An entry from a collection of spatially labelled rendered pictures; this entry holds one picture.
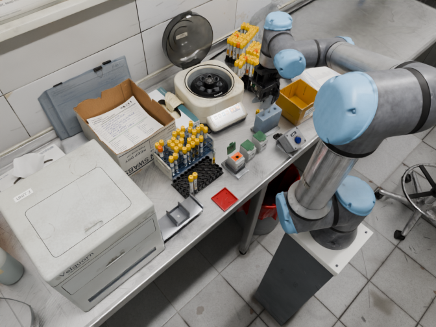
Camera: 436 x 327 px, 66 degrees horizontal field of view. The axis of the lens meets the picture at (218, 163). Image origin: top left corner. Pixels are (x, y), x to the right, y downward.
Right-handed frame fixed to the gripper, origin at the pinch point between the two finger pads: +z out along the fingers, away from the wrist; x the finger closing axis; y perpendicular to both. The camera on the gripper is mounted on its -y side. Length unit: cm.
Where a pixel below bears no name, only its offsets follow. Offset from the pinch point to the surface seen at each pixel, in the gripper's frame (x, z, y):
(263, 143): 7.6, 10.0, 6.1
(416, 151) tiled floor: 32, 103, -142
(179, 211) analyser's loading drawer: 12.0, 11.2, 46.3
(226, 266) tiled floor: 15, 103, 22
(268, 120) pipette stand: 2.0, 7.0, -1.4
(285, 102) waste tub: -1.8, 7.9, -14.0
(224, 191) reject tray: 13.2, 15.0, 28.2
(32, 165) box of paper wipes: -29, 7, 77
